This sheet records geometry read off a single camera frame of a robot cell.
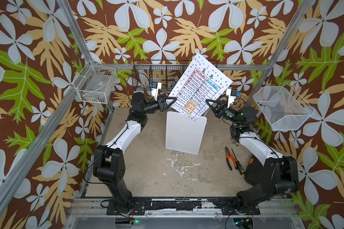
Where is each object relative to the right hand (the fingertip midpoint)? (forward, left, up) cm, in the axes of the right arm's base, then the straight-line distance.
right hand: (206, 103), depth 69 cm
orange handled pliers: (-9, -20, -38) cm, 44 cm away
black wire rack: (+35, +18, -5) cm, 40 cm away
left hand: (+4, +15, 0) cm, 16 cm away
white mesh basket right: (+6, -48, -11) cm, 50 cm away
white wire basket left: (+21, +64, -4) cm, 68 cm away
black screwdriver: (-20, -25, -37) cm, 49 cm away
